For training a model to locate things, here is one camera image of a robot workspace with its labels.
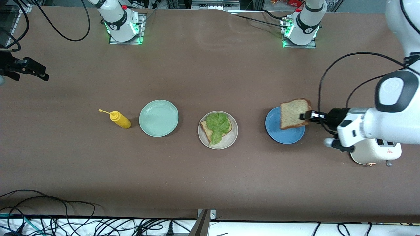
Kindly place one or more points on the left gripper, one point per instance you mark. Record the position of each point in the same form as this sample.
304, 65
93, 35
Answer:
334, 118

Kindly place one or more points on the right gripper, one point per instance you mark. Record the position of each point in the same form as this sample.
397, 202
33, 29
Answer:
7, 63

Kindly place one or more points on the brown bread slice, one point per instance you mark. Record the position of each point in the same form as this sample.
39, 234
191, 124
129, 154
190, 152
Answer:
290, 114
205, 128

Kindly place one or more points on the beige plate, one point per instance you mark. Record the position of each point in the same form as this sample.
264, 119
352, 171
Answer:
228, 141

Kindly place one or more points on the green lettuce leaf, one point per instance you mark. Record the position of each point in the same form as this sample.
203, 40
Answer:
217, 126

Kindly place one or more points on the yellow mustard squeeze bottle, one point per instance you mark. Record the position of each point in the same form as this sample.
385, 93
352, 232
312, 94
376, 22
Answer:
120, 120

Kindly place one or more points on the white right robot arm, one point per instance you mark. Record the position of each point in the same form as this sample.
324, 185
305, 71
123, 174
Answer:
119, 24

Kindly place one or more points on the blue plate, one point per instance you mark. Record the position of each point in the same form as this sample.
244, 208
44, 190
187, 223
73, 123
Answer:
285, 136

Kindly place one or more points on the mint green plate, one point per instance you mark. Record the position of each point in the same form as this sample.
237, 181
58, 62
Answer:
158, 118

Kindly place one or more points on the white toaster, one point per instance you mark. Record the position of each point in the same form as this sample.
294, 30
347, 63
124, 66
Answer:
377, 154

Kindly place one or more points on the red snack packets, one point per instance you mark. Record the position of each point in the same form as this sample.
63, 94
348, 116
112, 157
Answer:
288, 2

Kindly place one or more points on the white ledge board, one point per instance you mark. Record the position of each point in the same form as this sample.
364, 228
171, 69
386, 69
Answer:
262, 229

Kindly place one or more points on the silver metal device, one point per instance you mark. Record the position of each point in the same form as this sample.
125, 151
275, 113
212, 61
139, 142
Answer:
215, 5

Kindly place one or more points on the black power plug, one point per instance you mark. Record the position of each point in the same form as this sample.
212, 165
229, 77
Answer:
169, 229

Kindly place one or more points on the aluminium frame profile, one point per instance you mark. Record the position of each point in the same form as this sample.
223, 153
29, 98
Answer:
24, 7

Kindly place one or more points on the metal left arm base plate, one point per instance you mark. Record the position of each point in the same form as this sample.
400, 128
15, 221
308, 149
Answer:
300, 47

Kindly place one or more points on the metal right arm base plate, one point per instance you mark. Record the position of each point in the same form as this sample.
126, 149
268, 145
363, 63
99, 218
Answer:
142, 29

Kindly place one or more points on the aluminium bracket profile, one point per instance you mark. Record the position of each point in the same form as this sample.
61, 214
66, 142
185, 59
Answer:
203, 223

